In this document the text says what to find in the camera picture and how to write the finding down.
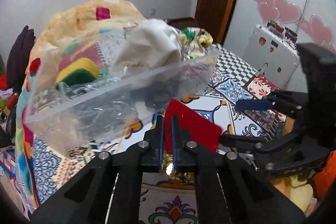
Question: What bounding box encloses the red felt pouch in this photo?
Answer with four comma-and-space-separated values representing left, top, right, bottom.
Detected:
164, 99, 222, 154

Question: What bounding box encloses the floral fabric scrunchie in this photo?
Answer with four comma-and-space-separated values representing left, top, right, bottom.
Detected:
179, 27, 213, 59

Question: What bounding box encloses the white drawstring pouch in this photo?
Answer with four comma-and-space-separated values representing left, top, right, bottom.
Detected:
113, 19, 184, 69

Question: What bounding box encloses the clear plastic storage box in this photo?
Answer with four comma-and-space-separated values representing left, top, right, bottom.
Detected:
24, 26, 221, 155

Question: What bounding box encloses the yellow green sponge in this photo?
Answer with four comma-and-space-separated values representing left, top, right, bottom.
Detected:
55, 57, 100, 86

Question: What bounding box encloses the patterned bed sheet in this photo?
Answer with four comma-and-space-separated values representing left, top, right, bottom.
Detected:
31, 43, 295, 224

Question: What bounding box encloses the white suitcase with stickers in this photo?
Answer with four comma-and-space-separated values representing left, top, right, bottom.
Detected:
243, 20, 299, 88

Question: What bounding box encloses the colourful patchwork blanket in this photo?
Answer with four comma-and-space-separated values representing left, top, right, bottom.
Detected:
15, 0, 145, 208

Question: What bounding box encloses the white wardrobe sliding door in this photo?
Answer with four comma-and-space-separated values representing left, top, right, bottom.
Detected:
224, 0, 335, 56

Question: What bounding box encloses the dark purple garment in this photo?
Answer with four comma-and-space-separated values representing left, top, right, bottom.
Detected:
6, 26, 36, 94

